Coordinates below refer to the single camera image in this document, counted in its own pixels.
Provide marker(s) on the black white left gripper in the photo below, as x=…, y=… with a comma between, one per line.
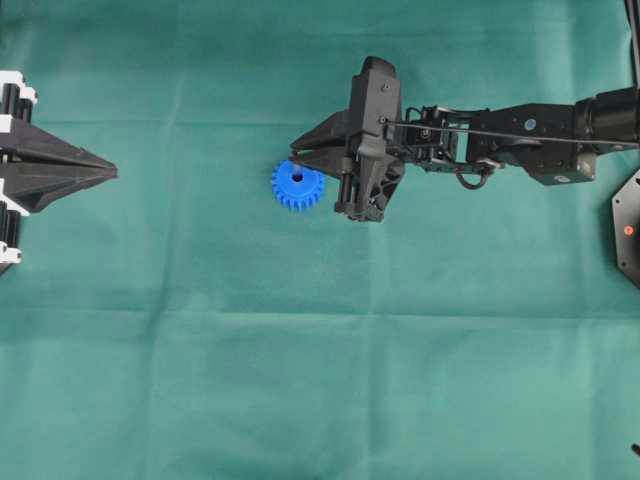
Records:
x=28, y=191

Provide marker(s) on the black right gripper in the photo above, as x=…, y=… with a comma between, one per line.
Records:
x=376, y=171

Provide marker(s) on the blue plastic gear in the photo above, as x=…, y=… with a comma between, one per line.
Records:
x=297, y=188

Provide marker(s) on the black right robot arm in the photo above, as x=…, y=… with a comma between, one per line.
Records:
x=554, y=144

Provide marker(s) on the green table cloth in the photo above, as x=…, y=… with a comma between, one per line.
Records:
x=179, y=323

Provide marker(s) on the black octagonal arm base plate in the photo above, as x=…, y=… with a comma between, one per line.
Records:
x=625, y=209

